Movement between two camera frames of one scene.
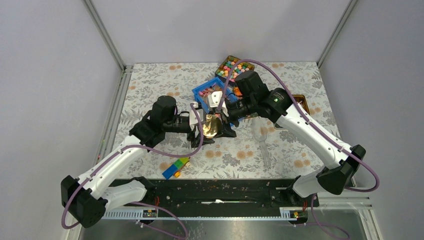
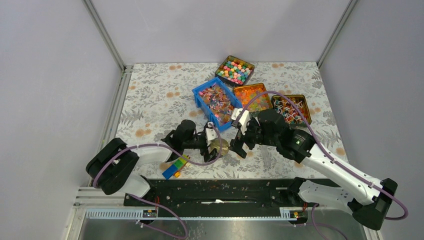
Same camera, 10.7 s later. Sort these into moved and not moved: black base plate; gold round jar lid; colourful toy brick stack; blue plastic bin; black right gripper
Moved: black right gripper; gold round jar lid
Not moved: blue plastic bin; colourful toy brick stack; black base plate
